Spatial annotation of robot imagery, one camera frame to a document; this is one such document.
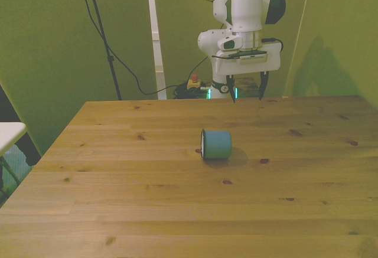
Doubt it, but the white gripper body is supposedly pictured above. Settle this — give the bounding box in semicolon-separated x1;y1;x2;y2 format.
211;41;282;76

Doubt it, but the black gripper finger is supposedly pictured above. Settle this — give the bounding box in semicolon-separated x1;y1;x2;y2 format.
226;74;237;104
258;71;269;102

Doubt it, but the blue mug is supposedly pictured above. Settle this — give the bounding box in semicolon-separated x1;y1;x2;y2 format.
200;129;233;161

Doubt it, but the red emergency stop button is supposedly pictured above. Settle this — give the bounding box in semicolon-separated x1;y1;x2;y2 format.
186;74;209;91

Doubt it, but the white vertical strip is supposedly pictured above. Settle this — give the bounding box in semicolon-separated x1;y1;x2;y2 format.
146;0;168;100

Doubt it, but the black tripod stand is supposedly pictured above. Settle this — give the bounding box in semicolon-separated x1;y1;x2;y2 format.
75;0;123;102

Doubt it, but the black slanted panel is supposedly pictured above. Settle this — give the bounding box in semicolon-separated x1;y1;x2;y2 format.
0;82;42;166

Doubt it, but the white side table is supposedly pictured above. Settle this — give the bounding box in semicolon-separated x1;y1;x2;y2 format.
0;122;27;188

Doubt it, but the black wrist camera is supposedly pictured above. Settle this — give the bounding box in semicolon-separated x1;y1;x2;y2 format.
220;50;269;64

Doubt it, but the black coiled cable bundle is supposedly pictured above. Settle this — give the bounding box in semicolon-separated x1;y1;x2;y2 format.
172;83;212;99

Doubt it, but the black tripod cable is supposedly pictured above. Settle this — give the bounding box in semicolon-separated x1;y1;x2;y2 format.
75;0;209;96

